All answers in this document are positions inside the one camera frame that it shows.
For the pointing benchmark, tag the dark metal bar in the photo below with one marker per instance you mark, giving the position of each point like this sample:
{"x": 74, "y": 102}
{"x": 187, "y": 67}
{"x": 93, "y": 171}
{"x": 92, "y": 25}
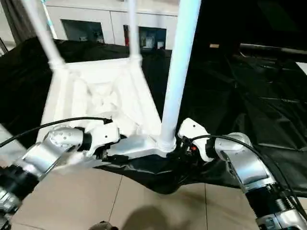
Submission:
{"x": 275, "y": 49}

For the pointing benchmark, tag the white plastic table top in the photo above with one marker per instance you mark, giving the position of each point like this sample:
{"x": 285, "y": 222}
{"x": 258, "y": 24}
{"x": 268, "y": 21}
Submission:
{"x": 79, "y": 95}

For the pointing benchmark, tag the white flat board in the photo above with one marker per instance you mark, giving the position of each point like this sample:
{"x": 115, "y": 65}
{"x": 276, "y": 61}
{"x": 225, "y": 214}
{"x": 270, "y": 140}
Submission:
{"x": 302, "y": 65}

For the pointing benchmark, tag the small tan object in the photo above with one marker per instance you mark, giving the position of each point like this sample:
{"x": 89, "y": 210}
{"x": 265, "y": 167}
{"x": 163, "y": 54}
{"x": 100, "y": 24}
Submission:
{"x": 214, "y": 45}

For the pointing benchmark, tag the tall white jar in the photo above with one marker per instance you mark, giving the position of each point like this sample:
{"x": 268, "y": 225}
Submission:
{"x": 149, "y": 43}

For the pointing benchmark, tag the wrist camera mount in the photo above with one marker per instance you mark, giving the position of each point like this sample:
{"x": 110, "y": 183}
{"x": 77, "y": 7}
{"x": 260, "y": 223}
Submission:
{"x": 192, "y": 127}
{"x": 103, "y": 134}

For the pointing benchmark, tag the red bottle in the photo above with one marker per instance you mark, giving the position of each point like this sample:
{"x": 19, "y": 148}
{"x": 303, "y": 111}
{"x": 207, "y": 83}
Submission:
{"x": 126, "y": 36}

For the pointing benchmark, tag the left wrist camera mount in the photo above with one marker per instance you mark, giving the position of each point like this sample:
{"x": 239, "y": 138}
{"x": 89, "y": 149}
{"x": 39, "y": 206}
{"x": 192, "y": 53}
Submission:
{"x": 103, "y": 134}

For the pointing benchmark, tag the small white jar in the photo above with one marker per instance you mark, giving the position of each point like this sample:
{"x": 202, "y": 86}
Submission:
{"x": 160, "y": 44}

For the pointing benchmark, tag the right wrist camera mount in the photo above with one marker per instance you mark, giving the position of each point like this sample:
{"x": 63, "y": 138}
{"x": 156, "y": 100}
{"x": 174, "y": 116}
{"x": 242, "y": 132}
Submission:
{"x": 192, "y": 127}

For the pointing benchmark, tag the white sideboard cabinet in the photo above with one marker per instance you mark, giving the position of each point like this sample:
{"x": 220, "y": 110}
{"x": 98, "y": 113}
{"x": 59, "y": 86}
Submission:
{"x": 112, "y": 24}

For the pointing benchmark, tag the white tapered table leg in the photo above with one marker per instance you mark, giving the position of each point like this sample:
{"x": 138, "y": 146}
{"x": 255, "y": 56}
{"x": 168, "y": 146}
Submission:
{"x": 133, "y": 31}
{"x": 45, "y": 38}
{"x": 177, "y": 72}

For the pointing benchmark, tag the teal white plastic object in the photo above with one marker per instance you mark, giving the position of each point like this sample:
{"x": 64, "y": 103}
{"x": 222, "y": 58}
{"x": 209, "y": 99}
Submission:
{"x": 49, "y": 21}

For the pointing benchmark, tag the black work mat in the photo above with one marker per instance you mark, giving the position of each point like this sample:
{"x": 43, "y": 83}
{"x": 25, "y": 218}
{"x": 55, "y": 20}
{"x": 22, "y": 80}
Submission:
{"x": 239, "y": 95}

